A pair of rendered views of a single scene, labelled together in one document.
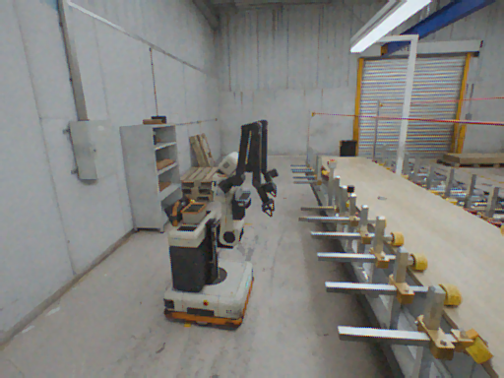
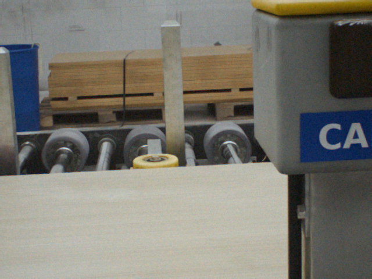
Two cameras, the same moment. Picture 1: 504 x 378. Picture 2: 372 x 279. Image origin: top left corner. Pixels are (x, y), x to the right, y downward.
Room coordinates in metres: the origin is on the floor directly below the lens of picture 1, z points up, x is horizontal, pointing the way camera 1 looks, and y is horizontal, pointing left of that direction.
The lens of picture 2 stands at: (2.61, -0.55, 1.23)
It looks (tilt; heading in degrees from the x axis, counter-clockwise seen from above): 13 degrees down; 260
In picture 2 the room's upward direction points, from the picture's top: 2 degrees counter-clockwise
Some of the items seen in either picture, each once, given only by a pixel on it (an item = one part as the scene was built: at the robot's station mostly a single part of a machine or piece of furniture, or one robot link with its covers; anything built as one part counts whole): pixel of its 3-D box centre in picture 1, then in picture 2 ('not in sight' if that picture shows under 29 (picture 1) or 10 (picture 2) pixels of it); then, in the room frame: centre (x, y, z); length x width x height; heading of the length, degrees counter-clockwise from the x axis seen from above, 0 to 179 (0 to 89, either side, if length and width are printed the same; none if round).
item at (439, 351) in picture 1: (432, 336); not in sight; (0.71, -0.62, 0.95); 0.14 x 0.06 x 0.05; 172
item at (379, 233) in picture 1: (376, 258); not in sight; (1.23, -0.69, 0.92); 0.04 x 0.04 x 0.48; 82
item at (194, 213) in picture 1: (194, 213); not in sight; (2.10, 0.42, 0.87); 0.23 x 0.15 x 0.11; 168
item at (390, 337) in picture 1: (395, 337); not in sight; (0.71, -0.49, 0.95); 0.36 x 0.03 x 0.03; 82
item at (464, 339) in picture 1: (471, 342); not in sight; (0.68, -0.72, 0.95); 0.10 x 0.04 x 0.10; 82
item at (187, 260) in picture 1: (199, 243); not in sight; (2.10, 0.40, 0.59); 0.55 x 0.34 x 0.83; 168
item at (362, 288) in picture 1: (386, 289); not in sight; (0.95, -0.59, 0.95); 0.50 x 0.04 x 0.04; 82
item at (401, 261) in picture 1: (395, 297); not in sight; (0.98, -0.66, 0.88); 0.04 x 0.04 x 0.48; 82
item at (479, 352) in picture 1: (474, 346); not in sight; (0.68, -0.74, 0.93); 0.09 x 0.08 x 0.09; 82
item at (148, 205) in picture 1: (156, 174); not in sight; (4.04, 1.36, 0.78); 0.90 x 0.45 x 1.55; 172
